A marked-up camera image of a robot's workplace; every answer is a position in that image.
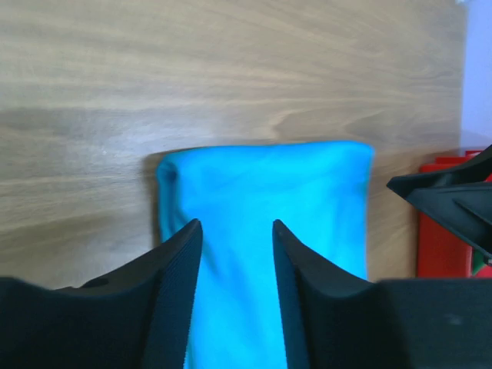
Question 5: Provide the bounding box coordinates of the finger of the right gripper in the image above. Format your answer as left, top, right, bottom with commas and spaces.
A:
387, 147, 491, 265

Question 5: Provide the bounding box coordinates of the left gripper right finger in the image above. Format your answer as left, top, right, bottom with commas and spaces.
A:
273, 221, 491, 368

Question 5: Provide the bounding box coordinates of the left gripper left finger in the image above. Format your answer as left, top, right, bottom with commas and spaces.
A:
1, 220, 202, 368

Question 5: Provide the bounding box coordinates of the teal t shirt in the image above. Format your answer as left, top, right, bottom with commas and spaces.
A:
156, 141, 374, 368

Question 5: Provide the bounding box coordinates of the red plastic bin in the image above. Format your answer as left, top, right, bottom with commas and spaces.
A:
417, 150, 492, 278

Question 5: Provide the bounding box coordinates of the green t shirt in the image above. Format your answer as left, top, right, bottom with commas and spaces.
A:
470, 250, 486, 276

